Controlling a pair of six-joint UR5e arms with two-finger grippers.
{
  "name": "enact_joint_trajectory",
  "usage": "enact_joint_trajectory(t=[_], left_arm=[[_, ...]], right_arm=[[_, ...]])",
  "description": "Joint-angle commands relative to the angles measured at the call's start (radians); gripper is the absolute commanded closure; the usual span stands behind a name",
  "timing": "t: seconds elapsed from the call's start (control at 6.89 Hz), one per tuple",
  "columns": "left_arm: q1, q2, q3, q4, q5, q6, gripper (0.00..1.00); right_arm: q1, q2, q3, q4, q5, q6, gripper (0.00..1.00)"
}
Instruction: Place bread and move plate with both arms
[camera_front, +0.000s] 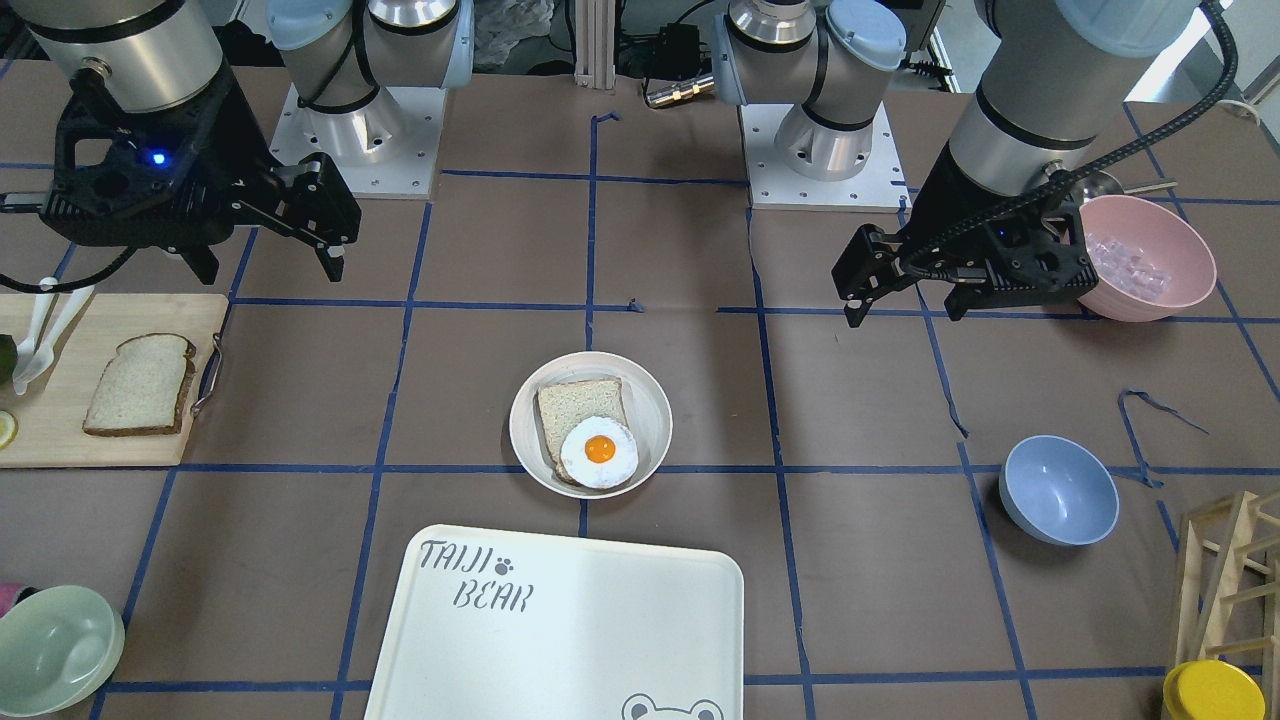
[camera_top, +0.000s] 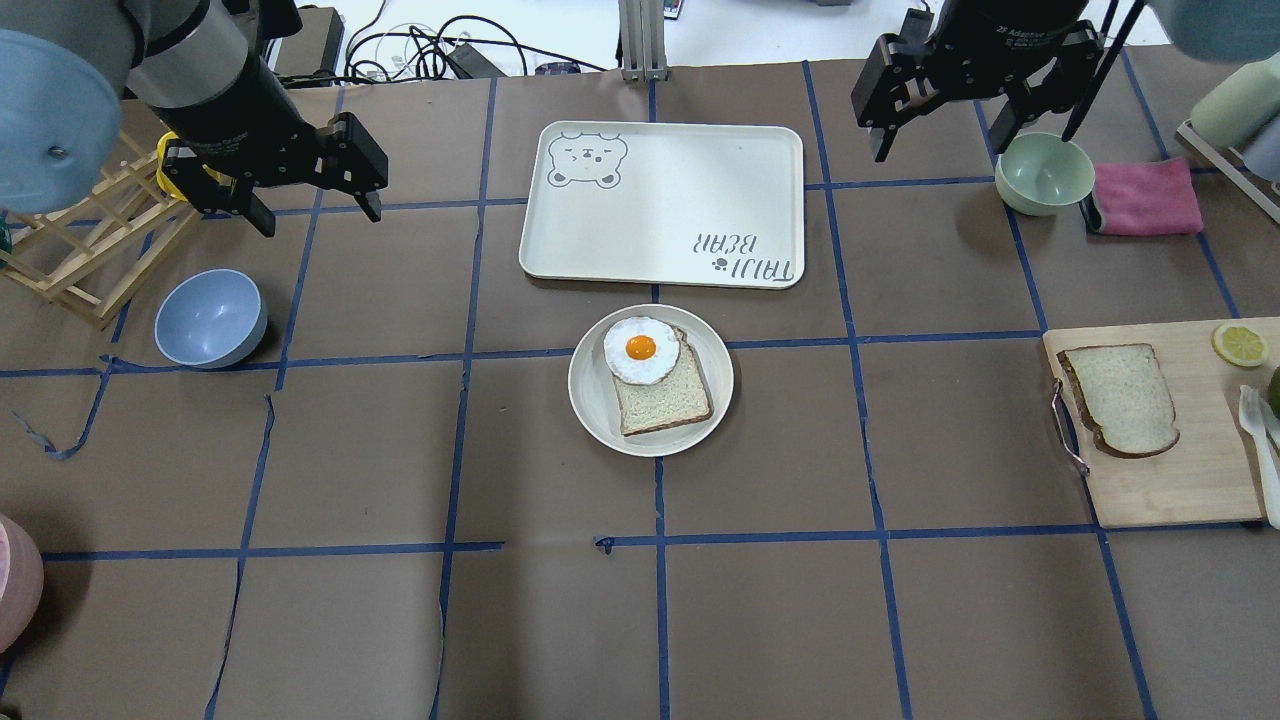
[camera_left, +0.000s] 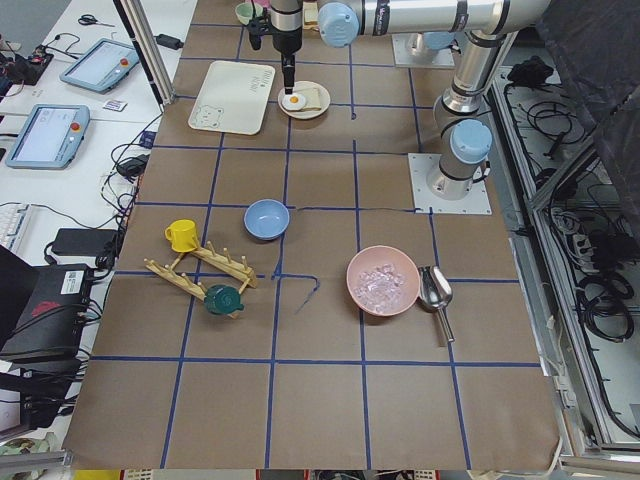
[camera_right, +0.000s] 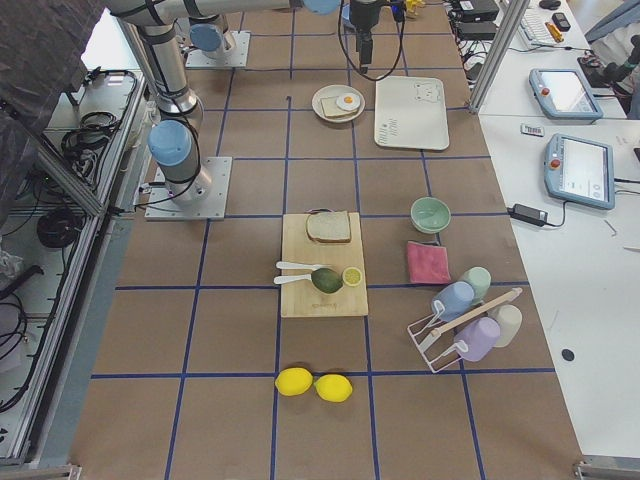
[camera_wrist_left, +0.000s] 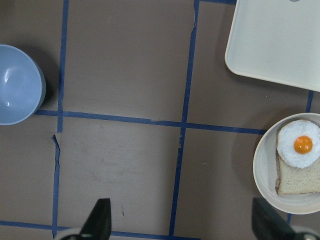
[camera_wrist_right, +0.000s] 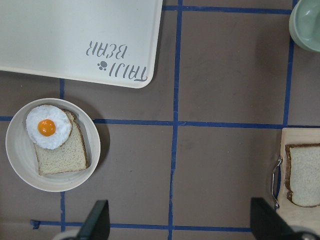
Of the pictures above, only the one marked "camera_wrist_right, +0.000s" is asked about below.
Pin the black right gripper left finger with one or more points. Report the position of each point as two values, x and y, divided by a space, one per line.
97 224

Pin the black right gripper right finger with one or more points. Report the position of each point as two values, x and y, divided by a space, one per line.
266 224

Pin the white bread slice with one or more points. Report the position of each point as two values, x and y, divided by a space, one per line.
302 177

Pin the white round plate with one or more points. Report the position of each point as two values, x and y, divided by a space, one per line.
21 153

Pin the bread slice under egg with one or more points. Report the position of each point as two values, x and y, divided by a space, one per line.
71 156

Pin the wooden cutting board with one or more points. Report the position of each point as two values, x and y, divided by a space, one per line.
299 218

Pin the fried egg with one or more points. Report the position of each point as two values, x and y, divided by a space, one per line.
48 126

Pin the cream bear serving tray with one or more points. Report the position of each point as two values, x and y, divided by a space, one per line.
111 42

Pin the green ceramic bowl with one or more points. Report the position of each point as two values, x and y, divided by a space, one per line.
304 25

